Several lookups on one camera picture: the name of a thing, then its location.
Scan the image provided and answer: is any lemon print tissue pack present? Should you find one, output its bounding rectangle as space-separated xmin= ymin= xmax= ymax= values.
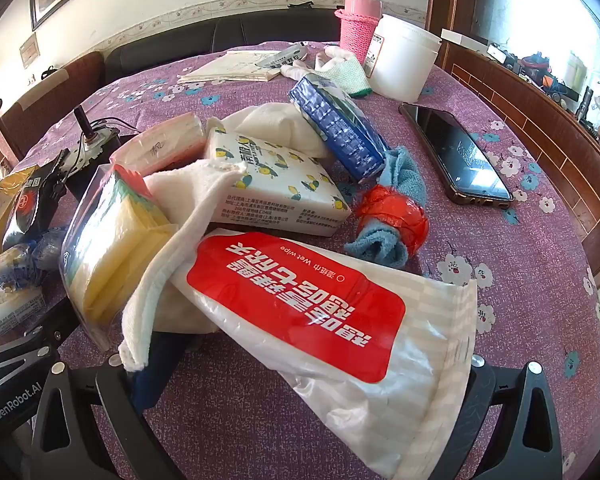
xmin=202 ymin=129 xmax=353 ymax=238

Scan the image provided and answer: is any wet wipe pack red label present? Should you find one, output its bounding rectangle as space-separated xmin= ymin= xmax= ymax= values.
xmin=187 ymin=229 xmax=479 ymax=479

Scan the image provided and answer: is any small red plastic bag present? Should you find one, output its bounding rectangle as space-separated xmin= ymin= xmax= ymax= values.
xmin=355 ymin=185 xmax=429 ymax=257

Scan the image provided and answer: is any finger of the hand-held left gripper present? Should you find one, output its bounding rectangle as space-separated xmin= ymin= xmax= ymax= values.
xmin=10 ymin=302 xmax=81 ymax=356

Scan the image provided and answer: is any pink thermos bottle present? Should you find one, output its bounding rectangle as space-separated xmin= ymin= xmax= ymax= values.
xmin=335 ymin=0 xmax=384 ymax=64

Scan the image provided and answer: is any pink tissue pack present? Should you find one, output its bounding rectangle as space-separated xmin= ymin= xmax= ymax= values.
xmin=110 ymin=112 xmax=207 ymax=177

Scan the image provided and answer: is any pile of small tools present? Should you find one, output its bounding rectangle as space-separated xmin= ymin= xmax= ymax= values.
xmin=440 ymin=27 xmax=600 ymax=156

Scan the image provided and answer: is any stack of papers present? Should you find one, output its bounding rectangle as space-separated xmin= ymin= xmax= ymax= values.
xmin=177 ymin=50 xmax=301 ymax=84

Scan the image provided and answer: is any black electric motor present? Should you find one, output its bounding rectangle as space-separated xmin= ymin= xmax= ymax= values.
xmin=60 ymin=105 xmax=142 ymax=201

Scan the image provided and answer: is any small grey packet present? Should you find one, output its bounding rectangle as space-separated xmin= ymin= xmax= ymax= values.
xmin=255 ymin=45 xmax=309 ymax=69

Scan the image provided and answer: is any sponge pack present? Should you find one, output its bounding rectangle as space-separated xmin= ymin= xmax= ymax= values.
xmin=59 ymin=162 xmax=179 ymax=354

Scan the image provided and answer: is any blue tissue pack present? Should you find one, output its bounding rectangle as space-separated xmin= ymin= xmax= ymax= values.
xmin=287 ymin=74 xmax=389 ymax=184

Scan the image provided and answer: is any blue patterned bundle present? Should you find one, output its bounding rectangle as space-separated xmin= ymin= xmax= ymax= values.
xmin=0 ymin=227 xmax=68 ymax=292

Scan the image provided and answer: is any white glove green cuff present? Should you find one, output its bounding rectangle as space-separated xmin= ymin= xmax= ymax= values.
xmin=280 ymin=45 xmax=376 ymax=99

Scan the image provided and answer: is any white soft tissue pack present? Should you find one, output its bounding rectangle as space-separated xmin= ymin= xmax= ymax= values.
xmin=215 ymin=102 xmax=331 ymax=162

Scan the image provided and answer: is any white plastic jar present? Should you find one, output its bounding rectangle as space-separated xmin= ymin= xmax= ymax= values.
xmin=365 ymin=13 xmax=442 ymax=102

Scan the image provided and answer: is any black smartphone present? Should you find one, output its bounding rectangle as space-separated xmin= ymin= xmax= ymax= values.
xmin=399 ymin=102 xmax=515 ymax=206

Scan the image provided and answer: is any black packet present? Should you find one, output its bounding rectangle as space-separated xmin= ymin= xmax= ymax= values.
xmin=2 ymin=150 xmax=72 ymax=252

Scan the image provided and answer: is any wooden cabinet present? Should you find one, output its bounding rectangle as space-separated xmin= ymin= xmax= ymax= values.
xmin=435 ymin=42 xmax=600 ymax=291

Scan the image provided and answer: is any white cotton glove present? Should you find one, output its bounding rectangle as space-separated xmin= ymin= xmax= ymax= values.
xmin=117 ymin=159 xmax=247 ymax=373

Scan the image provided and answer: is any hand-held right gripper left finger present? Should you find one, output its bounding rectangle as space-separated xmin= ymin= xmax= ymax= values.
xmin=30 ymin=335 xmax=201 ymax=480

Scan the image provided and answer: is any small wall plaque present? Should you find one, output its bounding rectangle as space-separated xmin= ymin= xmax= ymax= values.
xmin=19 ymin=32 xmax=42 ymax=69

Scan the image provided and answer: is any small white printed pack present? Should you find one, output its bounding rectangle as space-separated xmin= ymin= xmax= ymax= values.
xmin=0 ymin=282 xmax=49 ymax=342

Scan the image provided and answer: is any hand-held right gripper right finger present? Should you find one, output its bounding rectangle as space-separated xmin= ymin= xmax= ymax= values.
xmin=430 ymin=355 xmax=563 ymax=480

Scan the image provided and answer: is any brown armchair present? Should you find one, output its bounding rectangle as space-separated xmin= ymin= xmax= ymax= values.
xmin=2 ymin=51 xmax=106 ymax=161

